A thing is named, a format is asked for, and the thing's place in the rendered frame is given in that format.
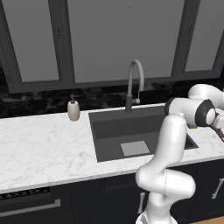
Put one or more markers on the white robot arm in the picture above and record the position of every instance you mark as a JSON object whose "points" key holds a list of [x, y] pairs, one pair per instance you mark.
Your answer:
{"points": [[170, 145]]}

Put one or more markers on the dark grey sink basin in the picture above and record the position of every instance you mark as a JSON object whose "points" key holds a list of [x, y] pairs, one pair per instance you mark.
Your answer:
{"points": [[125, 131]]}

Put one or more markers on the green and yellow sponge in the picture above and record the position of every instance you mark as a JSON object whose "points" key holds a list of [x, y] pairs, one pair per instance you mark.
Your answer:
{"points": [[192, 126]]}

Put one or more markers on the grey curved tap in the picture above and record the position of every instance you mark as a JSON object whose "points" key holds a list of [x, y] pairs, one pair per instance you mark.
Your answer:
{"points": [[128, 99]]}

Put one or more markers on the cream soap dispenser bottle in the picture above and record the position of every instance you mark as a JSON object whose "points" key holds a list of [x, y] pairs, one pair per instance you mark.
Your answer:
{"points": [[73, 110]]}

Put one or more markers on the dark cupboard door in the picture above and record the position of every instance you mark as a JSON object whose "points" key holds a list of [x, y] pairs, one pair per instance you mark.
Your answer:
{"points": [[113, 204], [207, 186]]}

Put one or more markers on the dark grey window frame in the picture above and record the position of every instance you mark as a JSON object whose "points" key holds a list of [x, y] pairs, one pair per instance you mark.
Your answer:
{"points": [[62, 43]]}

